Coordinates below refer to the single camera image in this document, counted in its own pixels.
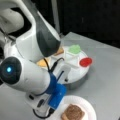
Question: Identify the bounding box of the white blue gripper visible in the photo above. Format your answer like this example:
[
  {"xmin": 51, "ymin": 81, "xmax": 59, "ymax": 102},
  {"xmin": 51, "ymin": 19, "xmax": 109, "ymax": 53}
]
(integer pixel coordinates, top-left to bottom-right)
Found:
[{"xmin": 27, "ymin": 65, "xmax": 71, "ymax": 118}]

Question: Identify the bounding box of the brown meat patty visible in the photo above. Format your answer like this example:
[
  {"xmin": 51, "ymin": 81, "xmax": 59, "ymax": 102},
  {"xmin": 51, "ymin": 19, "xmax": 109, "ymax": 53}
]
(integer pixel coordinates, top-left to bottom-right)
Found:
[{"xmin": 66, "ymin": 105, "xmax": 82, "ymax": 114}]

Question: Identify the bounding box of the toast bread slice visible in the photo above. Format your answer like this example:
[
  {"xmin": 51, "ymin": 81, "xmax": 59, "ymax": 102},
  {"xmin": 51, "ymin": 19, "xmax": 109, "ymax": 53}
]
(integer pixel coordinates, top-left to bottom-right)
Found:
[
  {"xmin": 54, "ymin": 47, "xmax": 64, "ymax": 56},
  {"xmin": 61, "ymin": 104, "xmax": 85, "ymax": 120}
]

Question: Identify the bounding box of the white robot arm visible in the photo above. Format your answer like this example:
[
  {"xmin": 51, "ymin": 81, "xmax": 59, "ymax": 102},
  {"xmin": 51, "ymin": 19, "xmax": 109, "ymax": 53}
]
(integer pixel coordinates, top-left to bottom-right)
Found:
[{"xmin": 0, "ymin": 0, "xmax": 71, "ymax": 119}]

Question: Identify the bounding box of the white paper plate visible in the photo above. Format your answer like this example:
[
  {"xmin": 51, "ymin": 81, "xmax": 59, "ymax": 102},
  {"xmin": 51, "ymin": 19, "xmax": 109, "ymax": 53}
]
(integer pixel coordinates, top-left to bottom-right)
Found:
[{"xmin": 50, "ymin": 96, "xmax": 97, "ymax": 120}]

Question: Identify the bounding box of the yellow cheese slice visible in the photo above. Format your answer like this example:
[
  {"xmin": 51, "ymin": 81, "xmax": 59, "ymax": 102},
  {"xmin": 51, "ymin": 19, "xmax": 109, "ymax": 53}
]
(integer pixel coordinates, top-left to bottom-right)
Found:
[{"xmin": 37, "ymin": 58, "xmax": 50, "ymax": 67}]

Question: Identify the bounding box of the white round divided tray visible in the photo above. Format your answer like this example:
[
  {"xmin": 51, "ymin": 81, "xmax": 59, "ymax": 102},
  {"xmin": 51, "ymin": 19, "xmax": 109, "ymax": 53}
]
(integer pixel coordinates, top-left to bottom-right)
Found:
[{"xmin": 42, "ymin": 46, "xmax": 90, "ymax": 85}]

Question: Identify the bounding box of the red tomato slice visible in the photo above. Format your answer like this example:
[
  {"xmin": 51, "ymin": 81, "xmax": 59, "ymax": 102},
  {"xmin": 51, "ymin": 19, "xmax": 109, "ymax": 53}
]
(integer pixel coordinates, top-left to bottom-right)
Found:
[{"xmin": 79, "ymin": 57, "xmax": 92, "ymax": 67}]

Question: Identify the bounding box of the green lettuce piece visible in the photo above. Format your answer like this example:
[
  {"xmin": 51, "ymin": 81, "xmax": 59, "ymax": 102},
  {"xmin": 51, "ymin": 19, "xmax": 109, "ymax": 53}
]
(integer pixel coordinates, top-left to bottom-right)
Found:
[{"xmin": 68, "ymin": 45, "xmax": 81, "ymax": 54}]

